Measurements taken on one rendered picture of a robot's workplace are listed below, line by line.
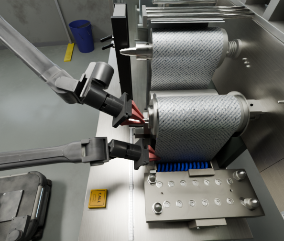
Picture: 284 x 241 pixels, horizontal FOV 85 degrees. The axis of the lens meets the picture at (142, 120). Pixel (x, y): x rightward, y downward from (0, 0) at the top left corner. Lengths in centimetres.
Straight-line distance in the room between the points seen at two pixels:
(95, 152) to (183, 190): 35
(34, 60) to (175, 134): 45
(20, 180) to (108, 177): 114
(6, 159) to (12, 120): 215
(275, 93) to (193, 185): 39
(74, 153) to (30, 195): 122
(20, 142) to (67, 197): 96
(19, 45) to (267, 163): 80
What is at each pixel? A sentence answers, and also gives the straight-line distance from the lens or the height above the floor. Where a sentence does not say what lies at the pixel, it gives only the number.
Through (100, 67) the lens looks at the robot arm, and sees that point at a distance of 47.
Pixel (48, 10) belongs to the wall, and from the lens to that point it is 393.
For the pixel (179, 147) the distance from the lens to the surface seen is 56.
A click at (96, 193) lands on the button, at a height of 92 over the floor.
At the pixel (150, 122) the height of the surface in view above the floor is 127.
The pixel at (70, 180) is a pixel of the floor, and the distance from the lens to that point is 186.
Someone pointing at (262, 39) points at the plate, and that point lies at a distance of 64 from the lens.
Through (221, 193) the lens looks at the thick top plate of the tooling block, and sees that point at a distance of 68.
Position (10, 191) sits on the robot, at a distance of 178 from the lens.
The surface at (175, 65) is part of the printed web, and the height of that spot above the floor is 132.
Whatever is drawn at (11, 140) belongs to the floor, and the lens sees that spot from 248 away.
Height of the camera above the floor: 163
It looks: 52 degrees down
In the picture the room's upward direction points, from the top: straight up
